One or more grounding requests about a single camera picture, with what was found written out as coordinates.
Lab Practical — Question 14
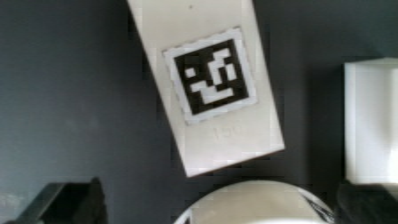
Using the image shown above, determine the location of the white right fence bar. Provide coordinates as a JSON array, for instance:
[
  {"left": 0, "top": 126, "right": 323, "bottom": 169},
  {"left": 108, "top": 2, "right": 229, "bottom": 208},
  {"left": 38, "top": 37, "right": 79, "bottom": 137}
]
[{"left": 344, "top": 58, "right": 398, "bottom": 184}]

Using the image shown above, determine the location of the white round stool seat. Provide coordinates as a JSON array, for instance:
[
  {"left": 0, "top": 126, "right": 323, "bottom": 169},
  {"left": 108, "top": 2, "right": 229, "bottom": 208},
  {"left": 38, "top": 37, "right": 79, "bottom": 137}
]
[{"left": 172, "top": 180, "right": 335, "bottom": 224}]

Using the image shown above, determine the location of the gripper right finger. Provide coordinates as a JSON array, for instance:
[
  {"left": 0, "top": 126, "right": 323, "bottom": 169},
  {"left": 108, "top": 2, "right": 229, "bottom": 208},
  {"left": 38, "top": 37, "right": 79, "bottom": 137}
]
[{"left": 335, "top": 182, "right": 398, "bottom": 224}]

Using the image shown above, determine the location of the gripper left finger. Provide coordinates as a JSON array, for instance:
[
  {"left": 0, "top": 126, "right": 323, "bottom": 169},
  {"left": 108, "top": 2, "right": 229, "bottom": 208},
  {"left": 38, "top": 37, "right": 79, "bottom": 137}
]
[{"left": 14, "top": 178, "right": 106, "bottom": 224}]

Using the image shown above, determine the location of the white stool leg with tag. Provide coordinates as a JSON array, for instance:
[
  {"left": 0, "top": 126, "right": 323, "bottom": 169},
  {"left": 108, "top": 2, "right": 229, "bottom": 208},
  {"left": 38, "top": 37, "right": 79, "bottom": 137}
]
[{"left": 125, "top": 0, "right": 284, "bottom": 176}]

